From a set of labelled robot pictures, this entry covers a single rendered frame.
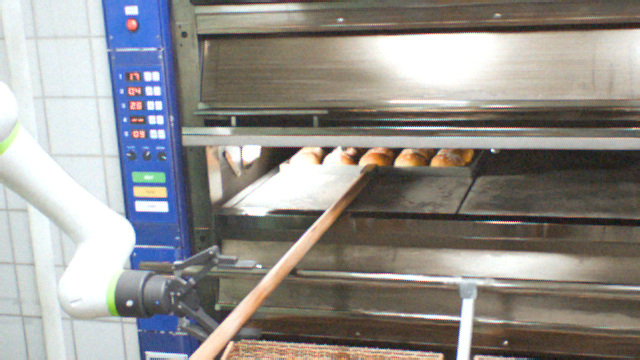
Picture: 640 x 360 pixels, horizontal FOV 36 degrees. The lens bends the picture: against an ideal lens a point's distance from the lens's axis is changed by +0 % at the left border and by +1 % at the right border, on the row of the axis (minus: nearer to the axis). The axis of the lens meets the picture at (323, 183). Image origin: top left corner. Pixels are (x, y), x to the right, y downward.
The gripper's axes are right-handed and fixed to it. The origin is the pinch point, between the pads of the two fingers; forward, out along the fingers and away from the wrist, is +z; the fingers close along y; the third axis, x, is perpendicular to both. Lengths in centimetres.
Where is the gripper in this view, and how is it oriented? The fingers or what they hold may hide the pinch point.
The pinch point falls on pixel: (251, 299)
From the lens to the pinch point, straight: 185.6
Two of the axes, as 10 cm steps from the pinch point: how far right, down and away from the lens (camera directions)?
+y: 0.5, 9.7, 2.5
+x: -2.7, 2.5, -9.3
